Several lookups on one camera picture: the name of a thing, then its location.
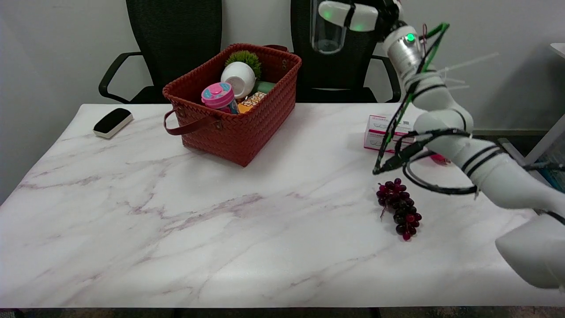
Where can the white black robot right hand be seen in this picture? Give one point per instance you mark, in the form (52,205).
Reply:
(353,15)

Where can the black translucent water bottle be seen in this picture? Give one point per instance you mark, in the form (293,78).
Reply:
(327,39)

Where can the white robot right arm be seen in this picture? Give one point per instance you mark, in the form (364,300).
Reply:
(499,172)

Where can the red woven basket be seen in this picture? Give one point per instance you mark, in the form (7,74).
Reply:
(238,132)

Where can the black mesh office chair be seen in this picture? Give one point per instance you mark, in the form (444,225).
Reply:
(176,39)
(344,75)

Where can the green cylindrical container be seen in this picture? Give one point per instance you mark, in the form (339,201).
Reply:
(265,86)

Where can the pink white cardboard box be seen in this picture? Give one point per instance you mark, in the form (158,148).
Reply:
(379,132)

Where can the white plant pot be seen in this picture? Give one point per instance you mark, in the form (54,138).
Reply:
(238,77)

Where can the orange snack package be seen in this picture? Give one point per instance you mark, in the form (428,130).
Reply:
(252,100)

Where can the pink lidded cup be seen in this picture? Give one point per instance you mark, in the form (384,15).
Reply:
(217,95)

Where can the dark red grape bunch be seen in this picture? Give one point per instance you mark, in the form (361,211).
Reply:
(399,205)

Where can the white side table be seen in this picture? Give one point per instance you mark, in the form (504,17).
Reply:
(549,137)

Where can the black white board eraser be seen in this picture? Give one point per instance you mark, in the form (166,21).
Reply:
(112,121)

